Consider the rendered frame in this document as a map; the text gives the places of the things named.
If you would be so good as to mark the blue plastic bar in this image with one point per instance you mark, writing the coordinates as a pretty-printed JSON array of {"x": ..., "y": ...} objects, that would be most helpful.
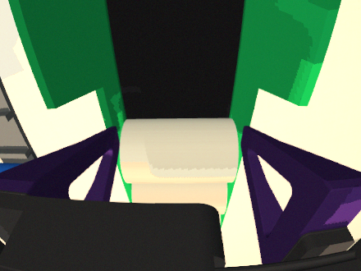
[{"x": 5, "y": 166}]

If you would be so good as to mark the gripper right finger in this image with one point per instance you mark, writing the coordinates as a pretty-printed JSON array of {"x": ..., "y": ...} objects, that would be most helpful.
[{"x": 325, "y": 194}]

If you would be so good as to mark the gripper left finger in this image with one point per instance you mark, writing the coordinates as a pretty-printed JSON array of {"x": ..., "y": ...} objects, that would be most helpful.
[{"x": 52, "y": 174}]

